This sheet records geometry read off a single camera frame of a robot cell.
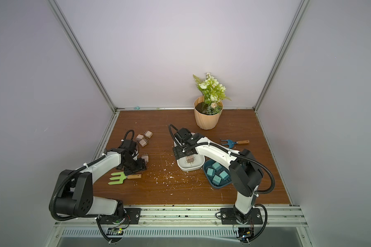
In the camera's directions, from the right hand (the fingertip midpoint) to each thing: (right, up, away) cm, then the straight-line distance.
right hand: (181, 151), depth 86 cm
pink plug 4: (+5, -6, +4) cm, 9 cm away
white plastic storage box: (+1, -9, +3) cm, 10 cm away
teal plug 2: (+17, -12, -1) cm, 20 cm away
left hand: (-22, -11, +3) cm, 25 cm away
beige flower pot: (+15, +17, +12) cm, 26 cm away
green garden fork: (-34, -15, -1) cm, 37 cm away
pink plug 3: (-26, +3, +13) cm, 29 cm away
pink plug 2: (-24, +8, +18) cm, 31 cm away
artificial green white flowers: (+19, +33, +3) cm, 39 cm away
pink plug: (-30, +6, +15) cm, 34 cm away
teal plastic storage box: (+21, -13, -1) cm, 25 cm away
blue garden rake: (+33, +2, +14) cm, 36 cm away
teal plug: (+21, -9, +2) cm, 23 cm away
